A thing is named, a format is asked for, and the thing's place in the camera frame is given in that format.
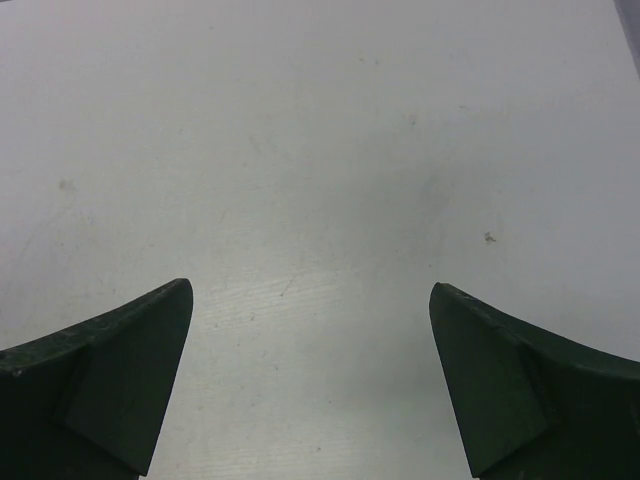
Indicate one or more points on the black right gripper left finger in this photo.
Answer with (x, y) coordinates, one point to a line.
(89, 401)

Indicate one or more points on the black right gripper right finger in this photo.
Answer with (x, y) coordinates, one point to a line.
(531, 404)

